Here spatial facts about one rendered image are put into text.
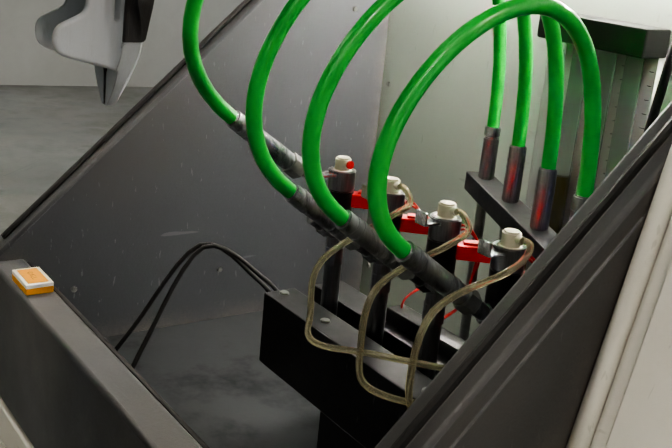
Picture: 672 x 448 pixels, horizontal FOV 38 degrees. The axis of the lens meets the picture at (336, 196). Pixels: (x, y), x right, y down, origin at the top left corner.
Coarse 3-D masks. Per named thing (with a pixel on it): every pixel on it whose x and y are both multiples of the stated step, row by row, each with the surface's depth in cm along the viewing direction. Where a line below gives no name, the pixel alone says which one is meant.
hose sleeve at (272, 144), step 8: (240, 112) 89; (240, 120) 89; (232, 128) 89; (240, 128) 89; (240, 136) 90; (264, 136) 91; (272, 144) 91; (280, 144) 92; (272, 152) 92; (280, 152) 92; (288, 152) 93; (280, 160) 92; (288, 160) 93
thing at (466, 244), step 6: (468, 240) 86; (474, 240) 86; (462, 246) 85; (468, 246) 85; (474, 246) 85; (456, 252) 85; (462, 252) 85; (468, 252) 85; (474, 252) 85; (456, 258) 85; (462, 258) 85; (468, 258) 85; (474, 258) 85; (480, 258) 85; (486, 258) 85
